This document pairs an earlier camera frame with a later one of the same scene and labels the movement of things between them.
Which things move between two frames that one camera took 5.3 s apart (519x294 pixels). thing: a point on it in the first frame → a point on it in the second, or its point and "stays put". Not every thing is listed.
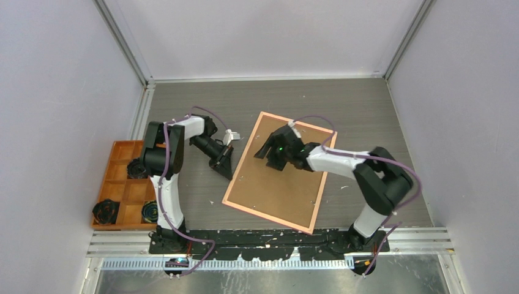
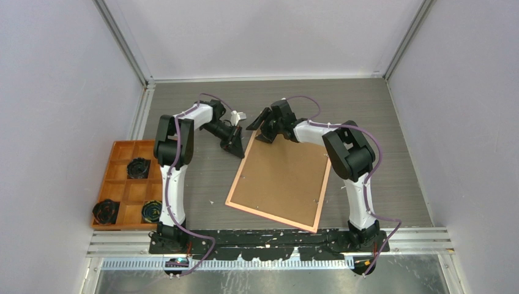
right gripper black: (273, 162) → (267, 115)
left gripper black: (223, 164) → (235, 144)
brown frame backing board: (291, 194) stays put
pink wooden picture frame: (291, 196) stays put
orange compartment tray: (131, 193) stays put
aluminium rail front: (117, 243) stays put
